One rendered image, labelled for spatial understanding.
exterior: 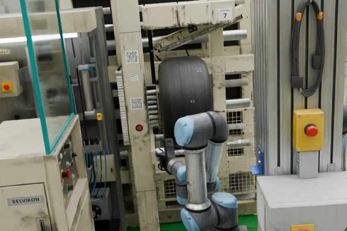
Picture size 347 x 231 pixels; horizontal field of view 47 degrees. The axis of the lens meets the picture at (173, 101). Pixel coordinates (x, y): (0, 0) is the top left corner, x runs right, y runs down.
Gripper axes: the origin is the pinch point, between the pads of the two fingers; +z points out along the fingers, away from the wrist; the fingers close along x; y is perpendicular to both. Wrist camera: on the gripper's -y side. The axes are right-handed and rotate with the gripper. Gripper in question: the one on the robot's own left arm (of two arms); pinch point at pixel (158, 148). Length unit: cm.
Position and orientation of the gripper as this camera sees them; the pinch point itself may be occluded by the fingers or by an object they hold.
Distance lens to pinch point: 215.7
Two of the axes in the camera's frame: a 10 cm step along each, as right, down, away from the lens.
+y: -0.5, 9.8, 2.1
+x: 9.0, -0.5, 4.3
